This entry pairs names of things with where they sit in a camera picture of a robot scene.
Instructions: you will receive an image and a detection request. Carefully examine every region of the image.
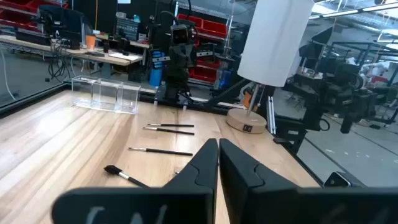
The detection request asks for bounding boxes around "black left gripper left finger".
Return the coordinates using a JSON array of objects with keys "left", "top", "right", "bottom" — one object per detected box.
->
[{"left": 51, "top": 138, "right": 220, "bottom": 224}]

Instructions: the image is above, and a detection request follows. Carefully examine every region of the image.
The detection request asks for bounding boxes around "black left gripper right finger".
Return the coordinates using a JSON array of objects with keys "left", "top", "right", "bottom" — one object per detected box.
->
[{"left": 219, "top": 138, "right": 398, "bottom": 224}]

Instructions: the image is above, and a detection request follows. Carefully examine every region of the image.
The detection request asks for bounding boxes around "thin black brush silver ferrule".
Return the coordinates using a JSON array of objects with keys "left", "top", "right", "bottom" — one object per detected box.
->
[
  {"left": 127, "top": 147, "right": 194, "bottom": 157},
  {"left": 142, "top": 126, "right": 195, "bottom": 136},
  {"left": 147, "top": 123, "right": 195, "bottom": 128}
]

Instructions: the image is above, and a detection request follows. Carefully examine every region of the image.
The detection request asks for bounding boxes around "black fluffy-head makeup brush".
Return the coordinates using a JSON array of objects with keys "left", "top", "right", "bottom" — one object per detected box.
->
[{"left": 103, "top": 164, "right": 150, "bottom": 189}]

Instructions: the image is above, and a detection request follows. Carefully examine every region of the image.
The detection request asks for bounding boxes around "clear acrylic organizer box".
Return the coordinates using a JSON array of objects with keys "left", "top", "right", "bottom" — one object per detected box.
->
[{"left": 71, "top": 75, "right": 141, "bottom": 115}]

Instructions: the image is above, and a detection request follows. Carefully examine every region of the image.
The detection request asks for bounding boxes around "blue barrel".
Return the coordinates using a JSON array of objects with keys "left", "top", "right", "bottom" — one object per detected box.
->
[{"left": 148, "top": 49, "right": 165, "bottom": 88}]

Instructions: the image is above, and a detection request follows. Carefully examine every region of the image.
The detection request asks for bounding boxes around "red storage bins shelf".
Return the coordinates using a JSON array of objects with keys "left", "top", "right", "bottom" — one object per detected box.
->
[
  {"left": 0, "top": 0, "right": 70, "bottom": 32},
  {"left": 176, "top": 13, "right": 230, "bottom": 84}
]

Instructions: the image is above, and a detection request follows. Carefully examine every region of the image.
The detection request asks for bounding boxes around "white paper sheet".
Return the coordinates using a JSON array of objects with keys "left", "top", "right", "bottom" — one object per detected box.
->
[{"left": 108, "top": 52, "right": 143, "bottom": 62}]

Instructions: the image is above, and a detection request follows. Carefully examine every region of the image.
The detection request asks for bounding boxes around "wooden office desk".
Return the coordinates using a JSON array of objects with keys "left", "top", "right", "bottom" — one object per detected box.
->
[{"left": 0, "top": 33, "right": 144, "bottom": 68}]

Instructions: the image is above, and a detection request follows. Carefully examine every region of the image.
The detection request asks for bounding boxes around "orange cup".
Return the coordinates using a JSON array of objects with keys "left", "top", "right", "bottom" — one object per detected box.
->
[{"left": 85, "top": 34, "right": 97, "bottom": 50}]

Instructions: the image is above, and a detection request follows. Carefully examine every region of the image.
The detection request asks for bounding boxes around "white cylindrical bucket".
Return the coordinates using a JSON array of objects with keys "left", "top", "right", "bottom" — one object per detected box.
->
[{"left": 226, "top": 0, "right": 315, "bottom": 134}]

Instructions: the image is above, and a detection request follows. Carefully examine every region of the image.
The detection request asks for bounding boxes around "black desk monitor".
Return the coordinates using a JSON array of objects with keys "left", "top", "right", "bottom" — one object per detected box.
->
[{"left": 36, "top": 4, "right": 85, "bottom": 43}]

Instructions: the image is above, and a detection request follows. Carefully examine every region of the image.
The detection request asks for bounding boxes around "black neighbouring robot rig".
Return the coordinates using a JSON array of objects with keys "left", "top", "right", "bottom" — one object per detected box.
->
[{"left": 297, "top": 26, "right": 398, "bottom": 135}]

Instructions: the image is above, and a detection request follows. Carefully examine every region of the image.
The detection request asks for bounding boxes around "small table-level camera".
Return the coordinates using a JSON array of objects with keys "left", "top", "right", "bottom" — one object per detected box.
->
[{"left": 323, "top": 170, "right": 368, "bottom": 188}]

